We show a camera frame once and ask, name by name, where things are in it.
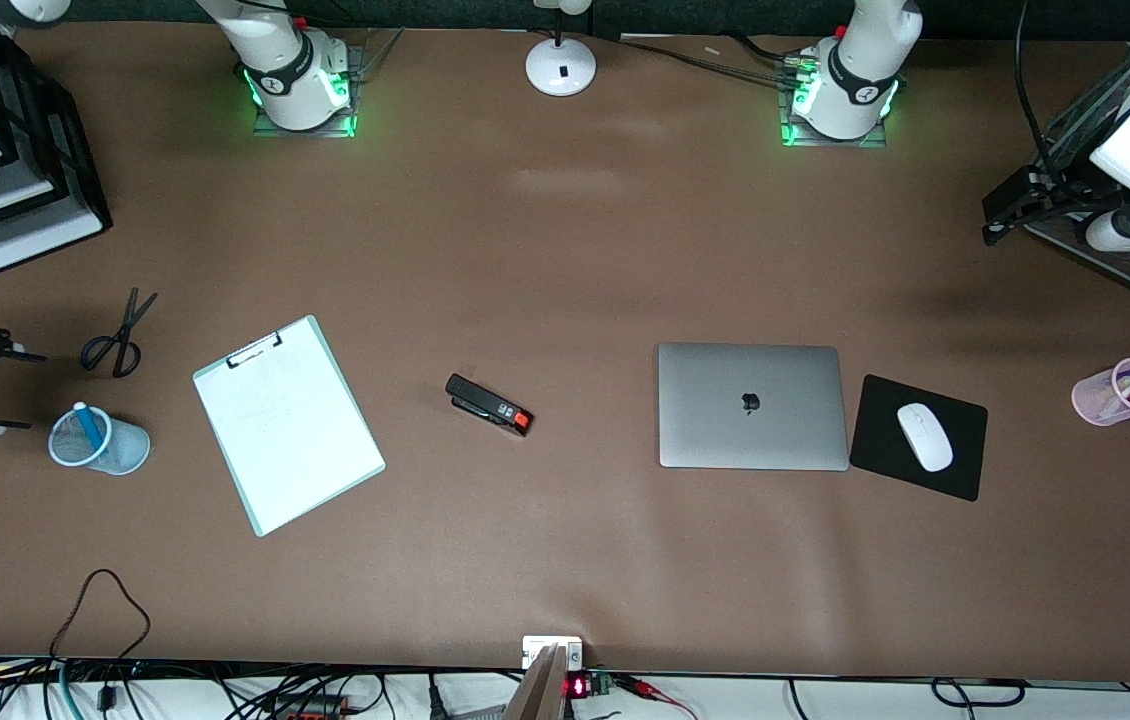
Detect blue marker pen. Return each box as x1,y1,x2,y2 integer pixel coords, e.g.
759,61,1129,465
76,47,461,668
72,401,107,453

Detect silver grey laptop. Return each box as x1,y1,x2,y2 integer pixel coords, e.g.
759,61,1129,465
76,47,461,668
658,343,850,472

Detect black scissors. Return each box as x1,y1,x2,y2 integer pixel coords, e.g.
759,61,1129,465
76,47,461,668
80,288,159,379

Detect blue mesh pen cup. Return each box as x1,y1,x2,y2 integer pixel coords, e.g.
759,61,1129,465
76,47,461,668
48,404,152,477

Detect black stacked document tray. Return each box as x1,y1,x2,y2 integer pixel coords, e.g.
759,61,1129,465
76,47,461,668
0,8,114,280

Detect pink mesh pen cup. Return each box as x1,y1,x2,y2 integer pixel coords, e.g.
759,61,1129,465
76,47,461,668
1071,357,1130,428

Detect white computer mouse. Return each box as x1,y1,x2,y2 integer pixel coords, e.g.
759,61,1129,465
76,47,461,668
897,402,955,473

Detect black mouse pad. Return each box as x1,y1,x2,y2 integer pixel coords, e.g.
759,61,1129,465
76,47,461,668
849,375,989,503

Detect white paper clipboard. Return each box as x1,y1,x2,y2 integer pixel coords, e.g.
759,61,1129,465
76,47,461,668
192,315,387,538

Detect white round stand base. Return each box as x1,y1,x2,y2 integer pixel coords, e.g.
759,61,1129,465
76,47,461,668
525,0,598,98

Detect black stapler with red end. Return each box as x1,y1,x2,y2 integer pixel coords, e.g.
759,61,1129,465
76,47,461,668
445,374,535,438

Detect small white box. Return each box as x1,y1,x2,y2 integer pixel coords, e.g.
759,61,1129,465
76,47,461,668
522,636,584,671

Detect black wire mesh tray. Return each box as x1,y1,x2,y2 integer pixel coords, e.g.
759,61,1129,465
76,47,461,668
1023,30,1130,294

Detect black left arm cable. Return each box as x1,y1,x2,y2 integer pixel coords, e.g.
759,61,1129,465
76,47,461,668
1013,0,1101,201

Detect thin black looped cable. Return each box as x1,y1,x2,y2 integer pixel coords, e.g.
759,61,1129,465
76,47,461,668
49,568,152,701

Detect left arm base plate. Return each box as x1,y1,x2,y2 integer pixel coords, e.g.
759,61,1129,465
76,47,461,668
779,55,889,150

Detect black cable to arm base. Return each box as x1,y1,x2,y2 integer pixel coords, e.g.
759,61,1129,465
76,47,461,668
615,36,806,87

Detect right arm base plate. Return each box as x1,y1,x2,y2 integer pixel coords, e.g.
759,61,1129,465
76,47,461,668
253,44,367,139

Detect black cable loop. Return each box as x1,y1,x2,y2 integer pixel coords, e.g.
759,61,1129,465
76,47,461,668
930,677,1028,707

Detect red wire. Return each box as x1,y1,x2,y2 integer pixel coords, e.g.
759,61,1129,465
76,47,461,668
615,675,698,720

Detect grey slanted post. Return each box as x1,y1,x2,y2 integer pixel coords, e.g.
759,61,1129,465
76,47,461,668
502,643,572,720

